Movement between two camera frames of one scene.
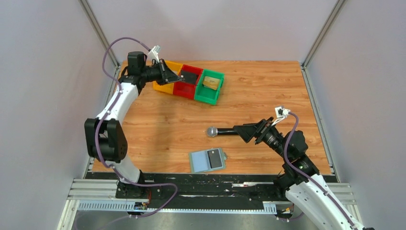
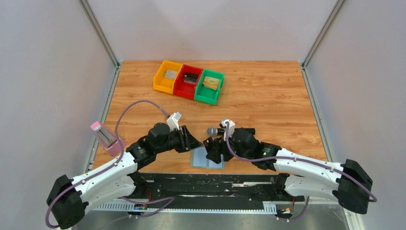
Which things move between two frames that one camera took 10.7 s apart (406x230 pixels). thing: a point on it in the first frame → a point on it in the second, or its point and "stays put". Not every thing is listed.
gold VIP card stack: [211, 83] stays put
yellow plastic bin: [168, 88] stays put
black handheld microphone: [213, 131] stays put
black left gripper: [162, 72] → [184, 138]
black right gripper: [263, 131] → [219, 149]
